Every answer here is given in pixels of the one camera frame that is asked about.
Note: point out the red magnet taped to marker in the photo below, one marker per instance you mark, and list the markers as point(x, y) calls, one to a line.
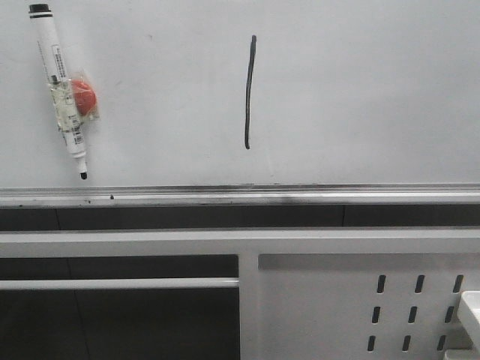
point(85, 97)

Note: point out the white whiteboard marker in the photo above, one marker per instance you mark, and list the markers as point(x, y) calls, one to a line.
point(59, 83)

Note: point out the white whiteboard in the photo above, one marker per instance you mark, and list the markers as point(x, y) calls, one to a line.
point(248, 102)

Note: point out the white plastic tray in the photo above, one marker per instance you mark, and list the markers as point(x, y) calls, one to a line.
point(468, 314)

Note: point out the white metal rack frame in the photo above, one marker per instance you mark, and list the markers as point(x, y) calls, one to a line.
point(238, 294)

